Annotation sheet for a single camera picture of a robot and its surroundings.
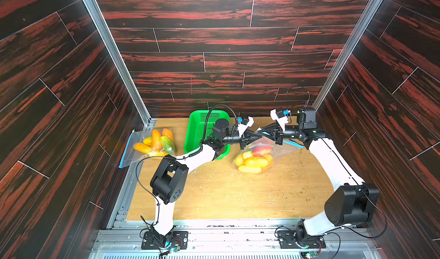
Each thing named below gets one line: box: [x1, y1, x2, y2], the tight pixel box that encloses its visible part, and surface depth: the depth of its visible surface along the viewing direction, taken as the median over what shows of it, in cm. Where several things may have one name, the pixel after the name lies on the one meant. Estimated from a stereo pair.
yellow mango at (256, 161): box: [244, 156, 269, 168], surface depth 87 cm
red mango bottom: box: [252, 145, 273, 157], surface depth 90 cm
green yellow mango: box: [160, 135, 176, 155], surface depth 98 cm
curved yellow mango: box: [238, 165, 263, 174], surface depth 89 cm
